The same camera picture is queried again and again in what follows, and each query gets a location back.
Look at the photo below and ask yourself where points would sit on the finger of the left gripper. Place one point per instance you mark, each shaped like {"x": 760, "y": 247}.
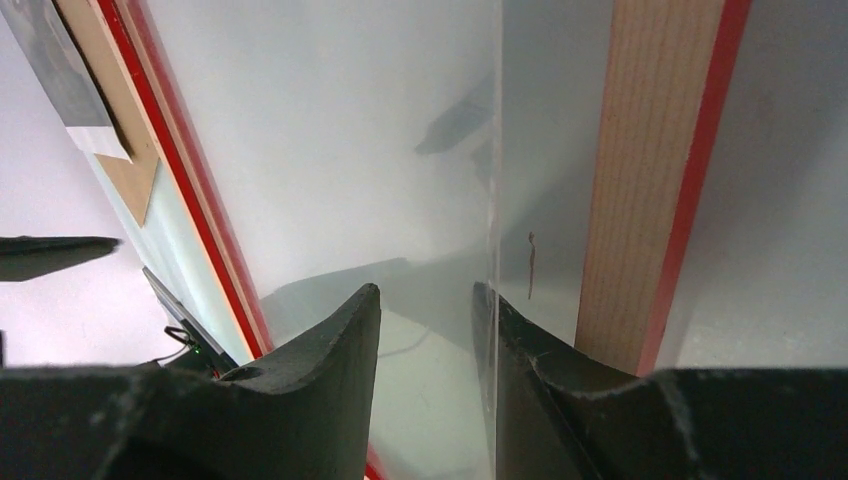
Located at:
{"x": 24, "y": 257}

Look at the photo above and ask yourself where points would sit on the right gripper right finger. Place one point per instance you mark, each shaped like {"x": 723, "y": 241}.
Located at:
{"x": 559, "y": 414}

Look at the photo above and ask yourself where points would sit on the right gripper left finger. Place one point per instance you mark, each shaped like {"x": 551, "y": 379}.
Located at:
{"x": 300, "y": 412}

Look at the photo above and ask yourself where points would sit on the brown backing board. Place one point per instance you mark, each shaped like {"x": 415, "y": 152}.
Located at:
{"x": 132, "y": 180}

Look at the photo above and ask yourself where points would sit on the landscape photo print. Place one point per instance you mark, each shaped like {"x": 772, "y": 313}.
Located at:
{"x": 64, "y": 76}

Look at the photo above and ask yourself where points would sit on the clear acrylic sheet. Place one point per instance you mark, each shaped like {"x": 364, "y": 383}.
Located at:
{"x": 346, "y": 141}

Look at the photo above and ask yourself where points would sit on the red wooden picture frame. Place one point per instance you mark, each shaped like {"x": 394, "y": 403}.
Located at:
{"x": 604, "y": 114}

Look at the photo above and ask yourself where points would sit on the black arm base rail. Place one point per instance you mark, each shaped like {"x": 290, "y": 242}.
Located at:
{"x": 202, "y": 353}

